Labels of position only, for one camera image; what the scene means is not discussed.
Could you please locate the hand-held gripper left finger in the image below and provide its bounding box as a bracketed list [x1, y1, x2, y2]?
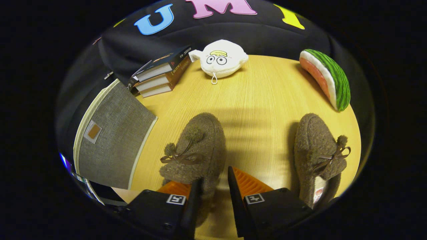
[113, 177, 204, 240]

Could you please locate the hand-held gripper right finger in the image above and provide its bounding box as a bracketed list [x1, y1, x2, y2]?
[228, 166, 313, 240]

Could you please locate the brown fuzzy shoe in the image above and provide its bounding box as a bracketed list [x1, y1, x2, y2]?
[159, 112, 227, 227]
[294, 113, 352, 209]

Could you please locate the grey fabric storage box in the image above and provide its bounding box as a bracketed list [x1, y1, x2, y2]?
[73, 78, 158, 190]

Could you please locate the brown cover book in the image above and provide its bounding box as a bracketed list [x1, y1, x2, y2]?
[140, 67, 187, 98]
[135, 57, 192, 93]

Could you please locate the white cover book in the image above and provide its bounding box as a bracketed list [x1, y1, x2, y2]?
[127, 77, 140, 95]

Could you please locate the bright screen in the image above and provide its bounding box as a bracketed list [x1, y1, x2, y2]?
[59, 153, 80, 182]

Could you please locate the dark cover book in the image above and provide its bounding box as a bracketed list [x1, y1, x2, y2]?
[132, 45, 192, 83]

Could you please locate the white plush toy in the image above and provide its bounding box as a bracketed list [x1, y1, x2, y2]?
[188, 39, 249, 85]

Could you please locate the watermelon slice plush toy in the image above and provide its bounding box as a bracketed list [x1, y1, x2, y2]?
[299, 49, 351, 112]

